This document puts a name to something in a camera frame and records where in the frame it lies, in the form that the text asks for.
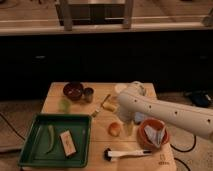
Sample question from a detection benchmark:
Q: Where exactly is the wooden block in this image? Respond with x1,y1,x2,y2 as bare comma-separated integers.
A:
60,131,77,157

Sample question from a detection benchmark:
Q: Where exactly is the small metal cup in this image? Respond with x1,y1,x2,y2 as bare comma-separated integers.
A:
83,87,94,103

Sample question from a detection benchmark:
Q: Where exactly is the green tray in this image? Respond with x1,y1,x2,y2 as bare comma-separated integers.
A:
19,114,91,168

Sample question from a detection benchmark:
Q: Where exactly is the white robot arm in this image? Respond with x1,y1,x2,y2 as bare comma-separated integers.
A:
117,81,213,142

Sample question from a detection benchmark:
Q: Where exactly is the blue cloth in bowl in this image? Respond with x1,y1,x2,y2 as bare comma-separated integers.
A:
144,125,166,148

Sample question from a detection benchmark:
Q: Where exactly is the green chili pepper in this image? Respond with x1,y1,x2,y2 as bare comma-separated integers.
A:
45,125,55,154

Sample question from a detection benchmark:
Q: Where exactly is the white dish brush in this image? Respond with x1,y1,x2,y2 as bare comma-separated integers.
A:
103,148,152,162

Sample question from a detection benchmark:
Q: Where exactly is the dark bag on floor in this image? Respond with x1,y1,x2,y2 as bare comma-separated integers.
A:
185,91,212,108

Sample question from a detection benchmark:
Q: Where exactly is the yellow corn piece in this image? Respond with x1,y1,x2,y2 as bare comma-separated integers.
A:
102,103,117,112

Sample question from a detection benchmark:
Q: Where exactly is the orange bowl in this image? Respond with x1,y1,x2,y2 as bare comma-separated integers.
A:
137,119,169,150

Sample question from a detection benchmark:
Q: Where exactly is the red yellow apple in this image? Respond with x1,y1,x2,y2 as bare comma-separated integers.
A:
108,122,121,137

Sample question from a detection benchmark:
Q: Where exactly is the dark red bowl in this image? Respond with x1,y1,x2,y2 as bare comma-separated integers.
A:
63,82,83,101

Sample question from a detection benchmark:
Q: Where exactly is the black cable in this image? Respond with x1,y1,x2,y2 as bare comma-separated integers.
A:
170,134,198,154

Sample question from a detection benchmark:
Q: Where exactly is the wooden stool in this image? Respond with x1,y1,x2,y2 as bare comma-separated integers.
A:
54,0,134,31

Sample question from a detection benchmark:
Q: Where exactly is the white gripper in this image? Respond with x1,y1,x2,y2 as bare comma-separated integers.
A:
116,107,134,136

